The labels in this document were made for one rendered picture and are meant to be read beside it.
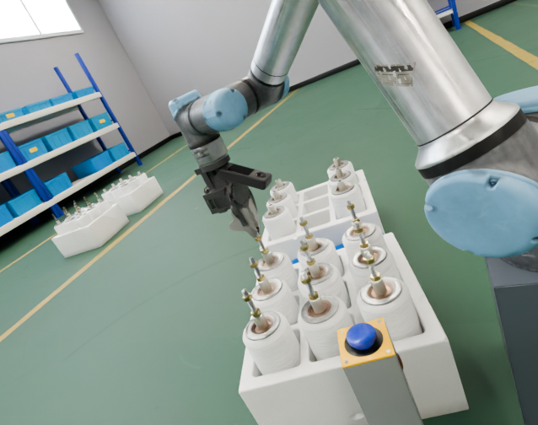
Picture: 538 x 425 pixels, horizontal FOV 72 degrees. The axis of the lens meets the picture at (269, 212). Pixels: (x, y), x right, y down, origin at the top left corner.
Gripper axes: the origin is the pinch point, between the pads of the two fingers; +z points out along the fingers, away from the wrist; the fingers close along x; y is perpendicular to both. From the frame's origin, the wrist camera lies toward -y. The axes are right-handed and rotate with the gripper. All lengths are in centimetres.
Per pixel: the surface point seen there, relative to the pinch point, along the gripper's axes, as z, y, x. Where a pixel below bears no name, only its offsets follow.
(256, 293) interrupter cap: 9.1, -0.5, 12.7
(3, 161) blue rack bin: -56, 427, -224
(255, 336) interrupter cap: 9.2, -5.3, 25.6
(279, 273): 10.9, -2.5, 3.5
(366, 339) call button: 1.6, -30.1, 35.1
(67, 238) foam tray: 20, 215, -98
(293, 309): 14.8, -7.2, 12.3
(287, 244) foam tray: 18.4, 6.3, -22.7
